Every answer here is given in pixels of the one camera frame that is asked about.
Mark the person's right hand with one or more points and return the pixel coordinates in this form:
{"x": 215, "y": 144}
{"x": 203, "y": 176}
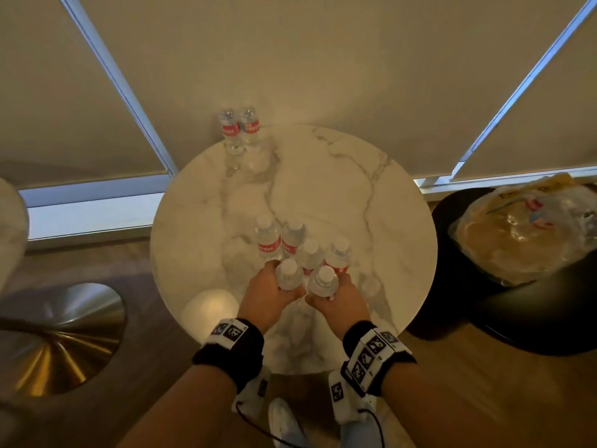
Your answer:
{"x": 343, "y": 310}

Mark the person's left hand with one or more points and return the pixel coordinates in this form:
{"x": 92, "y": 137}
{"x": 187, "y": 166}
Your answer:
{"x": 261, "y": 303}

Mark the person's right thumb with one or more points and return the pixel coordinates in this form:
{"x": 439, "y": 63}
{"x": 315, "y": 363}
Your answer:
{"x": 315, "y": 299}

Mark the person's left thumb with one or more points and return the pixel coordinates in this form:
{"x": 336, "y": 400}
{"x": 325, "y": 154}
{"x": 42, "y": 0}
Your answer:
{"x": 293, "y": 296}

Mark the small clear water bottle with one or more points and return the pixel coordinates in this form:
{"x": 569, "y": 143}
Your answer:
{"x": 323, "y": 280}
{"x": 288, "y": 274}

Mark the person's left forearm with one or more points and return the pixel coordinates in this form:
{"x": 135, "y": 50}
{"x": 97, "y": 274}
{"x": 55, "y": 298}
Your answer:
{"x": 186, "y": 410}

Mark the person's right forearm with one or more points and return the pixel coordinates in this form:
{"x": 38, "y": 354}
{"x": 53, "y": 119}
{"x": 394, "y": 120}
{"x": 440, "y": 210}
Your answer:
{"x": 438, "y": 410}

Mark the cluster of red-label bottles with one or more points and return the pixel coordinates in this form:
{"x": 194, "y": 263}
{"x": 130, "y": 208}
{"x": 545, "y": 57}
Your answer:
{"x": 298, "y": 242}

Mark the black wristband with marker tags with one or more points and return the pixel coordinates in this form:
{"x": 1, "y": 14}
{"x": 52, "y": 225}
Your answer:
{"x": 233, "y": 347}
{"x": 373, "y": 352}

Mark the white shoe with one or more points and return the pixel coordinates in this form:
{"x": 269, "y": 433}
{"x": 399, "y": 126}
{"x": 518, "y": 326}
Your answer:
{"x": 285, "y": 424}

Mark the blue jeans leg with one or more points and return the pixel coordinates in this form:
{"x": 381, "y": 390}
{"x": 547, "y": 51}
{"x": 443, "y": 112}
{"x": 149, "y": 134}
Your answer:
{"x": 361, "y": 436}

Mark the small red-label water bottle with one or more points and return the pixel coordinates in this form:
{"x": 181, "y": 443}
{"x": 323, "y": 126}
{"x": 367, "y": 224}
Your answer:
{"x": 231, "y": 129}
{"x": 250, "y": 124}

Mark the plastic bag of flatbread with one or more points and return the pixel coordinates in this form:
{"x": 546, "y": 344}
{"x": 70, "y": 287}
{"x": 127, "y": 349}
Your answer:
{"x": 522, "y": 233}

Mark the black round side table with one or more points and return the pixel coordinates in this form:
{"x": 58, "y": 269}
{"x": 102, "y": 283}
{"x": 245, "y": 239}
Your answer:
{"x": 536, "y": 312}

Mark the brushed gold table base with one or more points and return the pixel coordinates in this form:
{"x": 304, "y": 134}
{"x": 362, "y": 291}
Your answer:
{"x": 60, "y": 335}

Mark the beige roller blind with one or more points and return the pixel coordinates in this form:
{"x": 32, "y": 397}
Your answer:
{"x": 550, "y": 121}
{"x": 56, "y": 88}
{"x": 326, "y": 60}

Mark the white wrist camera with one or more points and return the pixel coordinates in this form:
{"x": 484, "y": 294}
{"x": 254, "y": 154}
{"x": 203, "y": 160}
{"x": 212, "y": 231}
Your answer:
{"x": 252, "y": 391}
{"x": 347, "y": 401}

